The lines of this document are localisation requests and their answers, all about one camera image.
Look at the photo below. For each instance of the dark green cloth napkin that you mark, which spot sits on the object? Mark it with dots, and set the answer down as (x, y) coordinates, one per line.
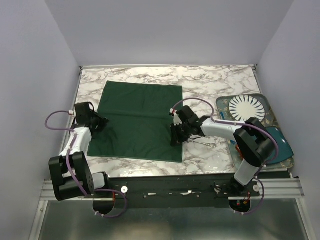
(139, 122)

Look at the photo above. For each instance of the white blue striped plate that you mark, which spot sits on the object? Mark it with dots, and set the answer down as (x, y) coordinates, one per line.
(244, 107)

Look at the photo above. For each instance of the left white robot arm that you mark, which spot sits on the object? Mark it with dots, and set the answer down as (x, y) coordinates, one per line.
(70, 172)

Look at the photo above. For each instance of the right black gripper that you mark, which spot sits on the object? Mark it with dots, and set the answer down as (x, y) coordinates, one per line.
(175, 138)

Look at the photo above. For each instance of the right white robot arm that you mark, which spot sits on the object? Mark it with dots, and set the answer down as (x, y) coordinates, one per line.
(255, 143)

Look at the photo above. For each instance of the silver metal fork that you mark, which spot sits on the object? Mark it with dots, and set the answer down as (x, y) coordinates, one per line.
(210, 145)

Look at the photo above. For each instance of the teal oval dish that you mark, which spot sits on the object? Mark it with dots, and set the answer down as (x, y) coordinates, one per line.
(285, 150)

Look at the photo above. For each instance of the green patterned serving tray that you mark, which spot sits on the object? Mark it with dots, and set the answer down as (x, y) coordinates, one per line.
(270, 120)

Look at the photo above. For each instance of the orange black mug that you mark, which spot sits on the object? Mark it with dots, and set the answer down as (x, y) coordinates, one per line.
(239, 151)

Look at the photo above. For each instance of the blue plastic utensil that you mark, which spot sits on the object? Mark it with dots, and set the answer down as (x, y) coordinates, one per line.
(222, 116)

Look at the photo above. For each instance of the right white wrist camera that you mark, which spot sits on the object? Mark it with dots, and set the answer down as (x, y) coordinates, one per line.
(176, 119)

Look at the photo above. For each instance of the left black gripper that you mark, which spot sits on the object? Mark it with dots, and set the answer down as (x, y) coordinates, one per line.
(102, 121)

